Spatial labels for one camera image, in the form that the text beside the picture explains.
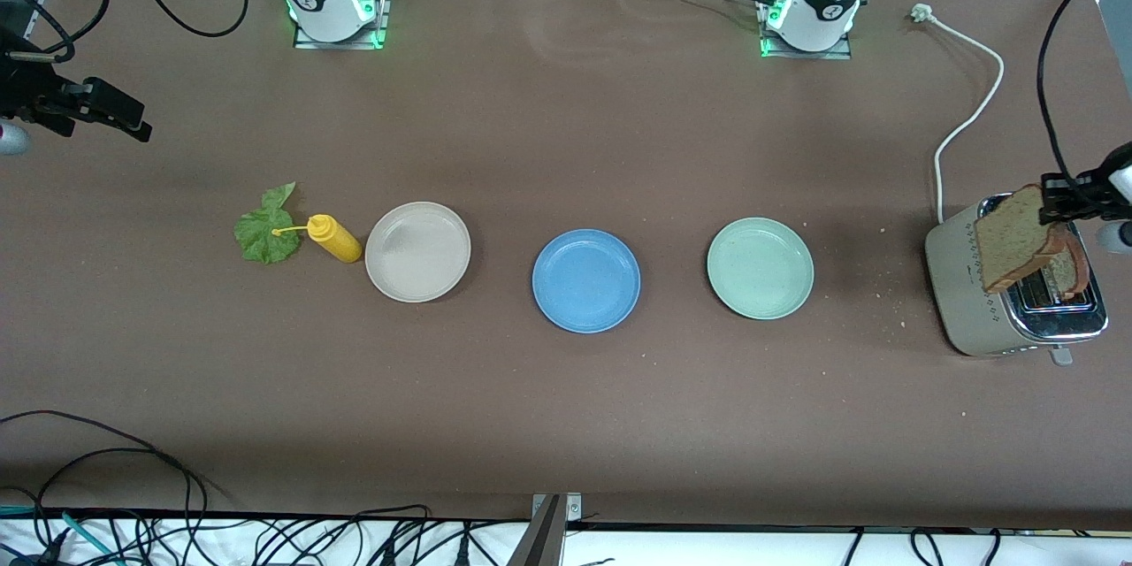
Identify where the brown bread slice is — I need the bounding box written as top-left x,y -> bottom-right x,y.
973,184 -> 1071,294
1030,230 -> 1090,302

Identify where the green lettuce leaf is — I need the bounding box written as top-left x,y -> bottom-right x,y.
233,182 -> 299,265

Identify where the yellow mustard squeeze bottle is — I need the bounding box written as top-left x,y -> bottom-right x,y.
272,213 -> 363,264

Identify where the pale green round plate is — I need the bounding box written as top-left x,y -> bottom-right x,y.
706,217 -> 815,321

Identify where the beige round plate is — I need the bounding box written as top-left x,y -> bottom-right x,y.
364,201 -> 472,303

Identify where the blue round plate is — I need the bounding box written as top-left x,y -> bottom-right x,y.
532,228 -> 641,334

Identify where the beige and chrome toaster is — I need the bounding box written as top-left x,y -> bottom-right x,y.
923,191 -> 1109,367

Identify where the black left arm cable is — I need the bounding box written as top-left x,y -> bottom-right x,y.
1036,0 -> 1132,191

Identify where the white toaster power cable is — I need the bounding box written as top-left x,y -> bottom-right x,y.
911,4 -> 1006,225

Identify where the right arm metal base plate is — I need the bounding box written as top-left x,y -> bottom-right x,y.
294,0 -> 394,50

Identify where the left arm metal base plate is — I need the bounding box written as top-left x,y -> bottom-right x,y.
756,0 -> 854,60

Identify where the black looped floor cable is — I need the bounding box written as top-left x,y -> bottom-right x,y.
0,409 -> 209,545

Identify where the teal cable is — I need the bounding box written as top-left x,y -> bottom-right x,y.
0,504 -> 120,566

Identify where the silver corner bracket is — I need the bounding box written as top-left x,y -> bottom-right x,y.
532,493 -> 583,523

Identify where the grey aluminium extrusion post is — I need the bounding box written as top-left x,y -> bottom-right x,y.
506,495 -> 567,566

